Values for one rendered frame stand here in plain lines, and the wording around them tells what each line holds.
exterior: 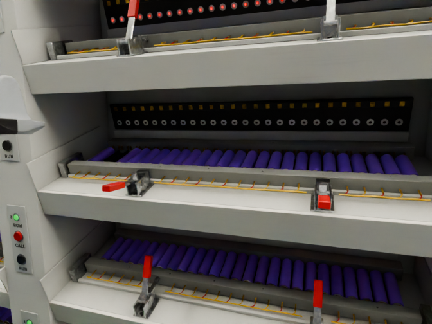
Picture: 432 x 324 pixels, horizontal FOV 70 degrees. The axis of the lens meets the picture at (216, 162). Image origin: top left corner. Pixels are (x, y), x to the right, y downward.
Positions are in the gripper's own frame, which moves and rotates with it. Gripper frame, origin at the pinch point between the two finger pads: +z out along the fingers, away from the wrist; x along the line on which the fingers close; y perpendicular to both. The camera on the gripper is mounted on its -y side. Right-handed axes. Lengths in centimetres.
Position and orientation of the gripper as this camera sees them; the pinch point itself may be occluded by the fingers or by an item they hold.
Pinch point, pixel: (21, 130)
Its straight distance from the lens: 42.8
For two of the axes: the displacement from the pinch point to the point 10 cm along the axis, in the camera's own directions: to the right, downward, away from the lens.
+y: 0.1, -10.0, -0.9
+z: 3.1, -0.8, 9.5
